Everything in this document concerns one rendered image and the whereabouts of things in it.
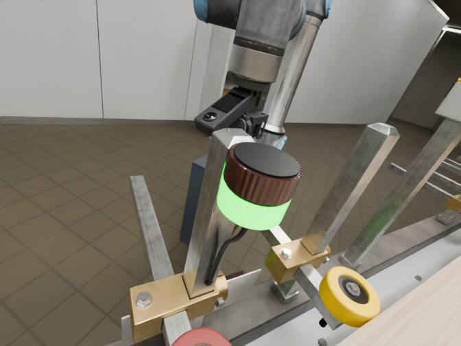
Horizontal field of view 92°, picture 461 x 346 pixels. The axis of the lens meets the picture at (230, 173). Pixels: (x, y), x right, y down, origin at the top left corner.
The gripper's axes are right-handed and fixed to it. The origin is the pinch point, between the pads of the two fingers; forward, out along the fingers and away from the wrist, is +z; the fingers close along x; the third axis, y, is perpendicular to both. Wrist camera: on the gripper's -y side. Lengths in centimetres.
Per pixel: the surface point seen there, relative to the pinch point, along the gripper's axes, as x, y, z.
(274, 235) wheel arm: -16.2, 0.8, 7.4
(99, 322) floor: 33, -17, 93
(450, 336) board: -44.5, -0.3, 2.8
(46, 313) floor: 51, -30, 93
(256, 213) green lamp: -18.9, -23.3, -15.2
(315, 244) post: -23.8, 1.5, 3.7
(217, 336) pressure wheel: -20.1, -23.8, 2.0
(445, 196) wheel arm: -58, 91, 12
